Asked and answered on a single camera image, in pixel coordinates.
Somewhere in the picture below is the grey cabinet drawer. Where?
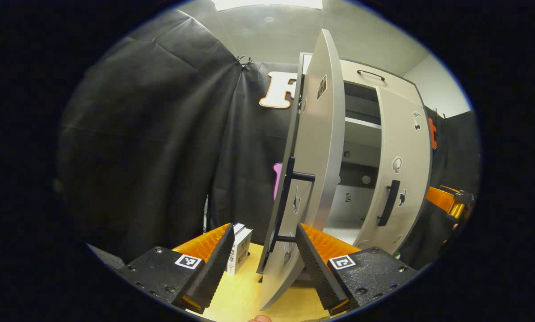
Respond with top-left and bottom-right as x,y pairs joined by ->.
302,53 -> 423,109

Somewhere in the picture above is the black drawer handle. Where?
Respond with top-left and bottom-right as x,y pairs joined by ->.
357,69 -> 386,82

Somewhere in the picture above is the black backdrop cloth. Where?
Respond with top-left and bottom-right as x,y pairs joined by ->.
55,9 -> 481,269

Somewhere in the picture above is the black left door handle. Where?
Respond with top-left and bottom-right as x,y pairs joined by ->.
269,157 -> 316,254

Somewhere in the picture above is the white and blue small box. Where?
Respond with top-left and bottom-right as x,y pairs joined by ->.
226,223 -> 253,275

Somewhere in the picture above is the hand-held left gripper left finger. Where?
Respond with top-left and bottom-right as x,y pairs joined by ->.
117,223 -> 235,314

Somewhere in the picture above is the ceiling light panel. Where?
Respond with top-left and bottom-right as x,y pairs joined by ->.
211,0 -> 324,11

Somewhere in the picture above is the black right door handle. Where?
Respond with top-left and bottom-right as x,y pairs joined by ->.
377,180 -> 401,227

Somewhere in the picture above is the black door handle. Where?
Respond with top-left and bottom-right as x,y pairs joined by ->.
377,180 -> 401,227
269,157 -> 316,254

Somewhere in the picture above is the white cabinet shelf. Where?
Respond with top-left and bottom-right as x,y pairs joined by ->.
345,116 -> 383,130

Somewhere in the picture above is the grey cabinet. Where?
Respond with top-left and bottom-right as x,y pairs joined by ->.
294,52 -> 430,244

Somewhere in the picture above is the grey cabinet door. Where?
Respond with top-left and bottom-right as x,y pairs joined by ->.
257,29 -> 346,311
354,86 -> 432,255

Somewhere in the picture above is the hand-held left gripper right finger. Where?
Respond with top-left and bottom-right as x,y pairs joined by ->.
296,223 -> 420,316

